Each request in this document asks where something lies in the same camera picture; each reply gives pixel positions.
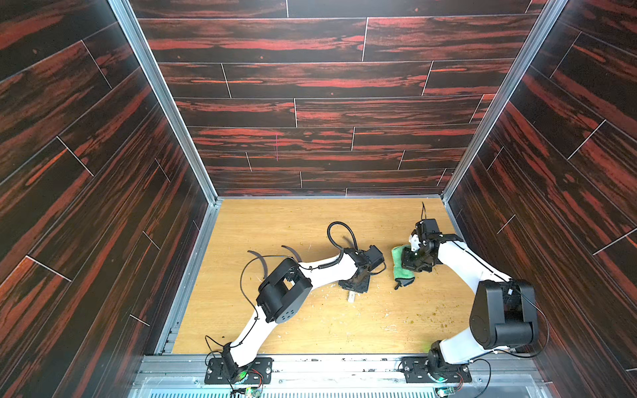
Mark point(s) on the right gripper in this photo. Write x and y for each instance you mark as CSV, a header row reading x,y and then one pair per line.
x,y
420,259

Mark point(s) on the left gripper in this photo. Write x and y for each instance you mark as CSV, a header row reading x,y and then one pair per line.
x,y
363,289

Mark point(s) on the green and black rag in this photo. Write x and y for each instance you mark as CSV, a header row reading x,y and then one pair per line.
x,y
402,276

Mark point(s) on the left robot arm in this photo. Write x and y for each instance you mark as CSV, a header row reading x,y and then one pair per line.
x,y
284,291

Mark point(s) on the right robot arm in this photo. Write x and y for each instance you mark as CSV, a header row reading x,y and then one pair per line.
x,y
504,312

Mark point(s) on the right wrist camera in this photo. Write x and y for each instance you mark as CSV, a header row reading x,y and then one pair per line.
x,y
415,243

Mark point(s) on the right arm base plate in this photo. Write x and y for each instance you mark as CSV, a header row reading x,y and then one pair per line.
x,y
422,370

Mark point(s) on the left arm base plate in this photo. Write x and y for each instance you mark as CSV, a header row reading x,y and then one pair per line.
x,y
256,373

